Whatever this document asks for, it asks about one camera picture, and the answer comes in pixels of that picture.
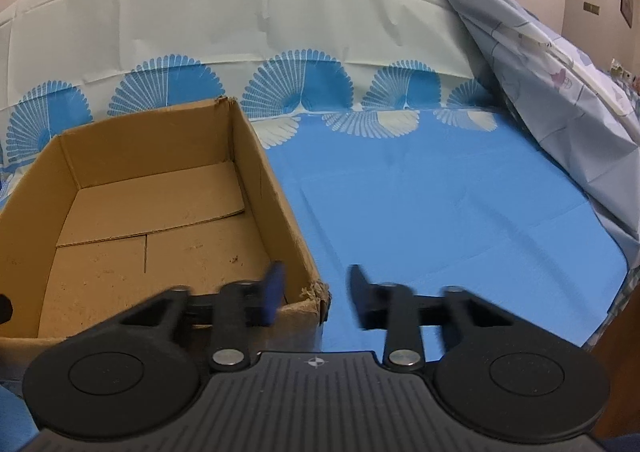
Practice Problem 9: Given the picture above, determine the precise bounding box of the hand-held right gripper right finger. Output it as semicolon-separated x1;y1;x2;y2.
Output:
348;264;506;372

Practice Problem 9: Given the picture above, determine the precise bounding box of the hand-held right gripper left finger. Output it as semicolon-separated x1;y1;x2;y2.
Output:
120;262;288;373

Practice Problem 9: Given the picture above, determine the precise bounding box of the brown cardboard box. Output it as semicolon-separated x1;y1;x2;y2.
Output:
0;96;331;385

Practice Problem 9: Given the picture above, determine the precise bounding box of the blue fan print cloth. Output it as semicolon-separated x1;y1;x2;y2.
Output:
0;0;631;353

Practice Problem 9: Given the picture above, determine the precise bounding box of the pale blue printed sheet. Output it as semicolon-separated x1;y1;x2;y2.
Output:
395;0;640;348

